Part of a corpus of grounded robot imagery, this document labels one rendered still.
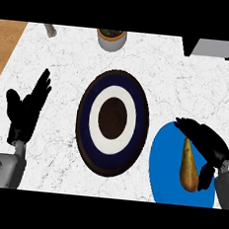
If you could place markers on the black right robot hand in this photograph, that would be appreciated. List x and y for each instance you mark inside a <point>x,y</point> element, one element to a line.
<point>206,139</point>

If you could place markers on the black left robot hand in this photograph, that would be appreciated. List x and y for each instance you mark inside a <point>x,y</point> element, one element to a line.
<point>27,111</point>

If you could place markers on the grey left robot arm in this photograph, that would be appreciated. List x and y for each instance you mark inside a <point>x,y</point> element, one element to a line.
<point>4,168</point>

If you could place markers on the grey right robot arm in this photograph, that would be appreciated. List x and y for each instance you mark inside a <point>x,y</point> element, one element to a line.
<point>225,185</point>

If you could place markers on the brown-green pear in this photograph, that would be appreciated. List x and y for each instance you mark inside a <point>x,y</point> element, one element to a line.
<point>188,174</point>

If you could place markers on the dark blue and white plate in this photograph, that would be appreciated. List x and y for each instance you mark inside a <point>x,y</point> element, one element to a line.
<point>112,123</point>

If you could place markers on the small grey cylinder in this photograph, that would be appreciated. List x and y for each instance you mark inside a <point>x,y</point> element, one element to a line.
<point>50,30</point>

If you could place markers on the black and grey appliance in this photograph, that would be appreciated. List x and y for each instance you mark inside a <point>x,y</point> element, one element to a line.
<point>212,48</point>

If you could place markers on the grey plant pot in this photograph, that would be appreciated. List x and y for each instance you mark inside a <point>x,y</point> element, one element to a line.
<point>111,40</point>

